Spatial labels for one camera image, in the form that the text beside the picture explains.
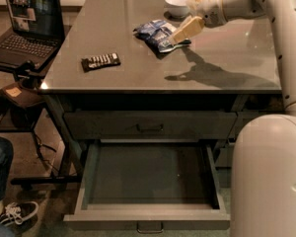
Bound right middle grey drawer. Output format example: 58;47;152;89
215;143;234;168

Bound white ceramic bowl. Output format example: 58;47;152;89
165;0;189;18

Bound black laptop stand cart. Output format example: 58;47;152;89
0;25;83;187

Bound right bottom grey drawer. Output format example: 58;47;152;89
217;168;232;188

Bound right top grey drawer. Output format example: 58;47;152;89
227;111;264;139

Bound closed grey top drawer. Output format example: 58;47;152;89
63;111;237;141

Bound dark pouch with sticky note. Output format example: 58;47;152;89
0;81;44;109

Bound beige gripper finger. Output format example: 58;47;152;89
169;16;204;44

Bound dark snack bar wrapper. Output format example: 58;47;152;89
81;52;121;72

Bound open grey middle drawer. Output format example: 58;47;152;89
64;143;230;234

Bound blue chip bag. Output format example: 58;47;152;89
132;19;192;54

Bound black white sneaker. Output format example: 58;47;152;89
0;201;38;226

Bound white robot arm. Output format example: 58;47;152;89
170;0;296;237

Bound black open laptop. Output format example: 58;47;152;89
0;0;65;71

